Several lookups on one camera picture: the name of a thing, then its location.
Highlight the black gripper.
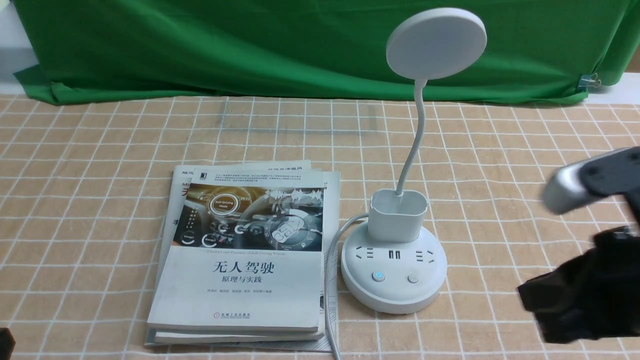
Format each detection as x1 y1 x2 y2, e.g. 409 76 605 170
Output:
517 227 640 344

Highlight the white desk lamp with sockets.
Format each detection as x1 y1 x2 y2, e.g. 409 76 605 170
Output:
341 7 487 315

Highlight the metal binder clip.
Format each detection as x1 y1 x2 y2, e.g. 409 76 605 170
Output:
576 73 602 92

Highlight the bottom white book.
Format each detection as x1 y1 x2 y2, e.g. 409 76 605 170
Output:
151 166 340 353

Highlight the top self-driving book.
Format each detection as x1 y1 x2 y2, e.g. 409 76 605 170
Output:
148 166 325 333

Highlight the green backdrop cloth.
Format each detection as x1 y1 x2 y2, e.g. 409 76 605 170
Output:
13 0 639 105

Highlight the black object at corner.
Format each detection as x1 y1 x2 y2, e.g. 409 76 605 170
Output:
0 327 16 360

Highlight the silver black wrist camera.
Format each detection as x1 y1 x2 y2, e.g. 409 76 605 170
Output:
541 146 640 219

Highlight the white lamp power cable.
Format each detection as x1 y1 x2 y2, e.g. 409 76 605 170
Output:
324 213 370 360

